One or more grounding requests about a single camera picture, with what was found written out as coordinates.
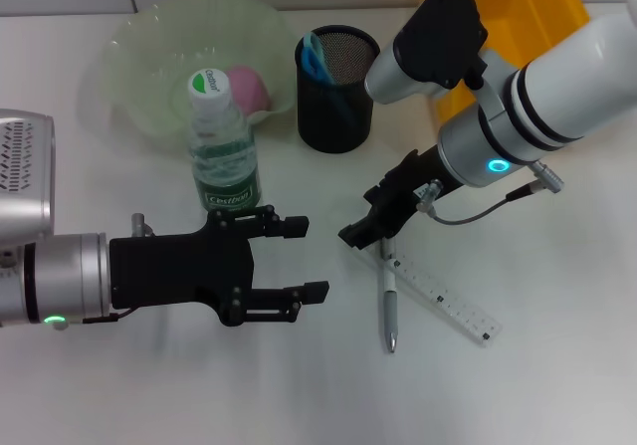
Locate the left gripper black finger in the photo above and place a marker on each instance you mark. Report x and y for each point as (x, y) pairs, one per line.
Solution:
(316, 290)
(297, 227)

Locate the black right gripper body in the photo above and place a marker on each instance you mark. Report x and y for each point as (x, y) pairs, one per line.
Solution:
(408, 186)

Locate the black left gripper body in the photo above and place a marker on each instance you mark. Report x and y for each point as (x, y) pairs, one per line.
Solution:
(179, 271)

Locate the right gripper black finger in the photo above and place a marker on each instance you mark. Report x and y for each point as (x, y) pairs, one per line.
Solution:
(395, 221)
(363, 233)

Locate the white grey pen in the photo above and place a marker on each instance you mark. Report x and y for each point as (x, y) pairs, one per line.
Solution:
(389, 310)

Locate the clear plastic water bottle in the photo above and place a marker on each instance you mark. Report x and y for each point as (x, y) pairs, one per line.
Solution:
(226, 176)

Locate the clear plastic ruler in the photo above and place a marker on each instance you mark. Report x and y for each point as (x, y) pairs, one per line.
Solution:
(448, 300)

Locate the blue scissors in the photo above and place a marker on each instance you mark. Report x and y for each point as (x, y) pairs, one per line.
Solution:
(313, 59)

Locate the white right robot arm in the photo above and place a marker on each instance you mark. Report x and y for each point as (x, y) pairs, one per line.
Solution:
(547, 91)

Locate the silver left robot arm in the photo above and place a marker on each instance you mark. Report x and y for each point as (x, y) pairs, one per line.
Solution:
(64, 278)

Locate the black mesh pen holder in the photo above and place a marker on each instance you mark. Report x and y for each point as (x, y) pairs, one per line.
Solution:
(333, 126)

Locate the pink peach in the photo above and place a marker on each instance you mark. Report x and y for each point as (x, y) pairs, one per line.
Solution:
(251, 94)

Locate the green translucent fruit plate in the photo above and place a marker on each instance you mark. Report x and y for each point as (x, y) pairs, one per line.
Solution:
(149, 42)

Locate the yellow plastic bin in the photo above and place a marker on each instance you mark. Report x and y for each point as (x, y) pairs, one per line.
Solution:
(537, 12)

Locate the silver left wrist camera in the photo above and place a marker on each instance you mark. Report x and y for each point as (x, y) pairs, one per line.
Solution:
(25, 181)

